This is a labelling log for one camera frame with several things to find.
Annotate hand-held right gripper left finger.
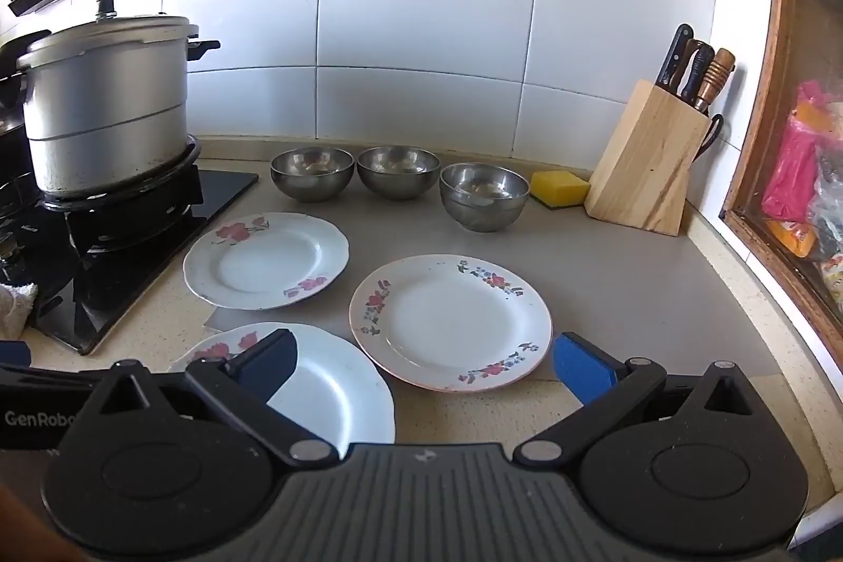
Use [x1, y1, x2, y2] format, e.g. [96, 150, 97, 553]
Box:
[82, 329, 340, 466]

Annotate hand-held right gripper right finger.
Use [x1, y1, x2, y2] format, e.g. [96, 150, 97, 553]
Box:
[512, 331, 768, 467]

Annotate white plate with red flowers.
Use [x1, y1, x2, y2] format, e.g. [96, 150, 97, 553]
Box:
[168, 323, 396, 448]
[183, 212, 350, 311]

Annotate cream plate with floral rim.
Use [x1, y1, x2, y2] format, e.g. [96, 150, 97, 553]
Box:
[349, 254, 553, 393]

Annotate stainless steel bowl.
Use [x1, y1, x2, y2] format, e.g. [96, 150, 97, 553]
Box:
[439, 162, 531, 232]
[356, 145, 441, 201]
[270, 146, 355, 203]

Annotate white cloth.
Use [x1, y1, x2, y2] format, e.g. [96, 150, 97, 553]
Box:
[0, 282, 38, 339]

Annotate black glass gas stove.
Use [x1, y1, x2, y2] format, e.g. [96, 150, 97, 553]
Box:
[0, 68, 260, 356]

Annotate yellow sponge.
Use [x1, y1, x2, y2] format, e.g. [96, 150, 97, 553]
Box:
[531, 170, 591, 209]

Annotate wooden knife block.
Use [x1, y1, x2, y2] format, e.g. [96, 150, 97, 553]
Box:
[584, 80, 711, 237]

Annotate orange packet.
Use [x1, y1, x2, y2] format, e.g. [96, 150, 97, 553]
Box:
[767, 218, 821, 259]

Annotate aluminium pressure cooker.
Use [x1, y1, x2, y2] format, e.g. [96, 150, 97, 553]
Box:
[16, 0, 221, 199]

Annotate pink plastic bag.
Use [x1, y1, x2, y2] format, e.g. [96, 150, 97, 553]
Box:
[760, 81, 834, 224]

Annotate black-handled scissors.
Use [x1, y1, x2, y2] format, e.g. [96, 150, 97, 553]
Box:
[691, 113, 726, 163]

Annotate wooden window frame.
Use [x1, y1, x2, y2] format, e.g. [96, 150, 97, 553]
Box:
[721, 0, 843, 369]

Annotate wooden handle sharpening tool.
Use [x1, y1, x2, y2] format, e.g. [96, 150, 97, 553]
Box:
[694, 48, 736, 113]

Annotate black riveted handle knife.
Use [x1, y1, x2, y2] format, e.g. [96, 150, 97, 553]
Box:
[655, 23, 694, 90]

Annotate dark brown handle knife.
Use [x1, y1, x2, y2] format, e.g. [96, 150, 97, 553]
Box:
[678, 38, 703, 98]

